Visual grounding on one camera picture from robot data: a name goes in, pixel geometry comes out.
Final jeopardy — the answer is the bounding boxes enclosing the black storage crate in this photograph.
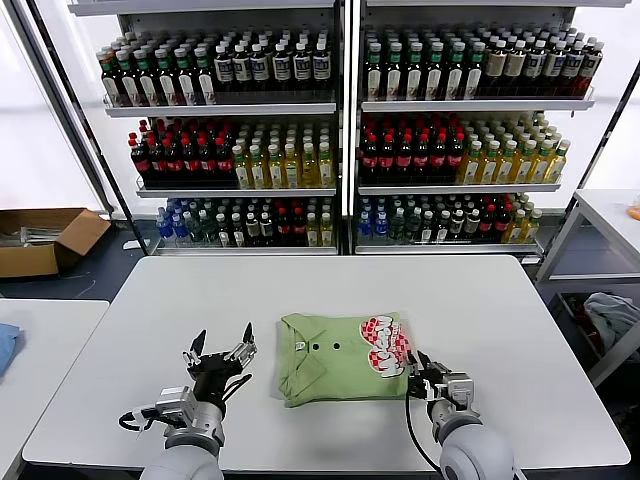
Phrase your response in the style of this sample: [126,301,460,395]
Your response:
[553,291,609,374]

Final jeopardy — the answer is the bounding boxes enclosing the brown cardboard box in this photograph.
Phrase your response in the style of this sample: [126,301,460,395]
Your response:
[0,206,112,278]

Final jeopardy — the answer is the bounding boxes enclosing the dark tea bottle white label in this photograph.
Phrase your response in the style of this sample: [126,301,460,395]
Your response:
[117,47,141,106]
[155,45,178,106]
[405,41,426,100]
[194,44,217,105]
[465,41,488,99]
[384,41,405,100]
[363,41,384,100]
[99,45,122,106]
[446,41,468,100]
[426,41,447,100]
[174,44,198,105]
[136,46,159,106]

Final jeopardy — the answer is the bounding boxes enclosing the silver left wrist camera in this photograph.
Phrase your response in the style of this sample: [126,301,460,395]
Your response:
[154,385,197,426]

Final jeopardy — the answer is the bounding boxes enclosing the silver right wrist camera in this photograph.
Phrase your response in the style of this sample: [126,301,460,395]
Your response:
[439,372,476,412]

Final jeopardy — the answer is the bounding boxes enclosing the wrapped grey metal parts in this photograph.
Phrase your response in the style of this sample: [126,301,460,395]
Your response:
[0,224,65,246]

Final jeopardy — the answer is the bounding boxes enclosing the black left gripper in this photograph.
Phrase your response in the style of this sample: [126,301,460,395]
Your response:
[181,322,259,404]

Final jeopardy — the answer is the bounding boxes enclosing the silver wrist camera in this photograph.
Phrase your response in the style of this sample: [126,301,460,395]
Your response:
[154,385,197,426]
[439,372,476,412]

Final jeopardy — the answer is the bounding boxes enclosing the grey metal side table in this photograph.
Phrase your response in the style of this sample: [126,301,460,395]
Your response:
[533,188,640,389]

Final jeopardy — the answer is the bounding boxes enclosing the grey metal shelf unit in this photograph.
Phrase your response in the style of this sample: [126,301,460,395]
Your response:
[67,0,350,256]
[350,0,631,264]

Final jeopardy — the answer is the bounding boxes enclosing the black slanted pole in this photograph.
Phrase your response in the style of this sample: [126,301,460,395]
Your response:
[541,63,640,265]
[27,0,152,256]

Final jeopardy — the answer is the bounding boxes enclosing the grey crumpled cloth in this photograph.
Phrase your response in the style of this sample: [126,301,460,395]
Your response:
[584,292,640,369]

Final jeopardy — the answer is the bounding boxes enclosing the red item in crate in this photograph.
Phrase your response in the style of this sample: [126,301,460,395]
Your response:
[574,297,601,351]

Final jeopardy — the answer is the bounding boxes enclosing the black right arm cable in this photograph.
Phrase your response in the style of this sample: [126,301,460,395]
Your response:
[403,384,446,471]

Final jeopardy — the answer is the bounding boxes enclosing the light green polo shirt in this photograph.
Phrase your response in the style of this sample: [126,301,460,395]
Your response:
[273,312,419,410]

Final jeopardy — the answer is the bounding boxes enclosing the blue folded cloth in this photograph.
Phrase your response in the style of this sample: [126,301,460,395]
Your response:
[0,321,25,381]

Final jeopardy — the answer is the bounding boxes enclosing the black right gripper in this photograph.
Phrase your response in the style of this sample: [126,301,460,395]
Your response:
[406,350,451,402]

